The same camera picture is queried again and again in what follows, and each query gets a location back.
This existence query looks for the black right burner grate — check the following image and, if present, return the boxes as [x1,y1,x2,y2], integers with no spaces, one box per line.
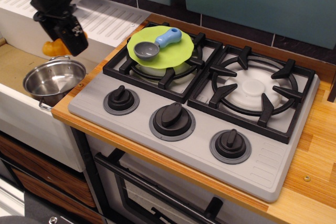
[188,45,320,144]

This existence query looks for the black burner grate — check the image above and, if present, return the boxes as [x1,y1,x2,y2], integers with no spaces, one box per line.
[103,22,223,103]
[188,45,320,144]

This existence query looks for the black middle stove knob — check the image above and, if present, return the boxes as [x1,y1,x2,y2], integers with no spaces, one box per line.
[149,102,196,142]

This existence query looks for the black oven door handle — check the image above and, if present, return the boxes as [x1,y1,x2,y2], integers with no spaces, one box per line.
[94,153,223,223]

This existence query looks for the grey toy stove top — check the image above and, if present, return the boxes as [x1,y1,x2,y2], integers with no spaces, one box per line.
[68,65,304,202]

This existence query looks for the black right stove knob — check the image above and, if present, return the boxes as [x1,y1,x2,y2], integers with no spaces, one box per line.
[209,129,251,165]

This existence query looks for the white toy sink unit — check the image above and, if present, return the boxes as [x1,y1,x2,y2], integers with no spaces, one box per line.
[0,0,153,173]

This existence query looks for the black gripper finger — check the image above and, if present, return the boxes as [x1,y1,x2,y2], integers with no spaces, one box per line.
[38,19,59,41]
[55,15,88,56]

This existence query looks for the grey spoon with blue handle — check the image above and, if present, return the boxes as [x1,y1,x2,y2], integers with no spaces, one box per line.
[133,28,182,61]

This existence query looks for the black left stove knob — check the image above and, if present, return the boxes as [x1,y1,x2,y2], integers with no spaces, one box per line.
[103,85,140,116]

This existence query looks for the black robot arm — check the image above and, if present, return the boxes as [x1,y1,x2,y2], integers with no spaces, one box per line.
[30,0,88,56]

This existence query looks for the wooden drawer fronts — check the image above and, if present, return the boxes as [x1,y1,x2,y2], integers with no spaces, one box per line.
[1,132,104,223]

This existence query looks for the orange plastic croissant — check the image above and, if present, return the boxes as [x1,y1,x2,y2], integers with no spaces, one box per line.
[42,32,88,57]

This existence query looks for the toy oven door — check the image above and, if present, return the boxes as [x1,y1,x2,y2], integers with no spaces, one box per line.
[93,148,269,223]

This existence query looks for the black left burner grate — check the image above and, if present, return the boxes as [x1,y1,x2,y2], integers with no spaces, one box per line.
[103,22,223,103]

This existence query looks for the black stove knob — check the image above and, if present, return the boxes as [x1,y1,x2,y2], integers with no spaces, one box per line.
[209,129,251,165]
[103,85,140,116]
[149,102,196,142]

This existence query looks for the stainless steel pot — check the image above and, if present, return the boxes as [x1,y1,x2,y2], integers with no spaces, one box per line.
[23,56,86,110]

